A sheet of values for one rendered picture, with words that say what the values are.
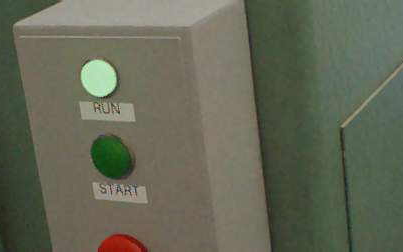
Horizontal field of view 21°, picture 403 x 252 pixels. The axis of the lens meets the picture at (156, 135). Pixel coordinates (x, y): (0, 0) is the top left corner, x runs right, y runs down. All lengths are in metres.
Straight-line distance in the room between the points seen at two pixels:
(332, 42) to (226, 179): 0.09
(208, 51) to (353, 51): 0.11
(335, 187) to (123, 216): 0.11
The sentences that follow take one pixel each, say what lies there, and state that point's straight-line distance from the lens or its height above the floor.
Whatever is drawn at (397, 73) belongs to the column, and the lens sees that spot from 0.65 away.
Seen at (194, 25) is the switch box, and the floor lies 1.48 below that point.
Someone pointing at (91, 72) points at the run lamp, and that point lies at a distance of 0.50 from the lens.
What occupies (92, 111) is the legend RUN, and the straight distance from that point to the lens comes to 0.52.
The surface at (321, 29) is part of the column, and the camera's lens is 0.54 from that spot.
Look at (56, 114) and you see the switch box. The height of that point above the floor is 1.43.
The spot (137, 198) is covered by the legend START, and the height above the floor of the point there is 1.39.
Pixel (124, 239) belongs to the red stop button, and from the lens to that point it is 0.53.
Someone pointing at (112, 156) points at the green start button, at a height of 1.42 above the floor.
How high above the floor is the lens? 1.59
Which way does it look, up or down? 19 degrees down
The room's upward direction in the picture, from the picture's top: 8 degrees counter-clockwise
